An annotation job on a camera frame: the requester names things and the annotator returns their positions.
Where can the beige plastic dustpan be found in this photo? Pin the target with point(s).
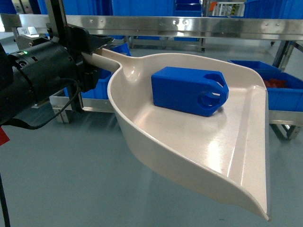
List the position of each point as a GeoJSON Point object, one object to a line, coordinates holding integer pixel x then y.
{"type": "Point", "coordinates": [224, 157]}

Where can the blue plastic block part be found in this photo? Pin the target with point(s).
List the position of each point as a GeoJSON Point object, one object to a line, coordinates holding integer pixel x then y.
{"type": "Point", "coordinates": [193, 91]}

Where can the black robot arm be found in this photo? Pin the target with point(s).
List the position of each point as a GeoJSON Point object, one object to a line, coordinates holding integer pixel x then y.
{"type": "Point", "coordinates": [30, 76]}

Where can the blue bin with red parts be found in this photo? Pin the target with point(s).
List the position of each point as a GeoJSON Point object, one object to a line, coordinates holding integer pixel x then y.
{"type": "Point", "coordinates": [285, 92]}

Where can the steel shelf rack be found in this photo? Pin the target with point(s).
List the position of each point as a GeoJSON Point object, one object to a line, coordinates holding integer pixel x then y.
{"type": "Point", "coordinates": [289, 31]}

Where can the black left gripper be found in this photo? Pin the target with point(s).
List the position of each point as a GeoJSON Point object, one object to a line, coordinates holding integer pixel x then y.
{"type": "Point", "coordinates": [65, 63]}

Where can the blue storage bin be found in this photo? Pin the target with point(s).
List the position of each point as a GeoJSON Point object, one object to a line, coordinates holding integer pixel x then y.
{"type": "Point", "coordinates": [255, 65]}

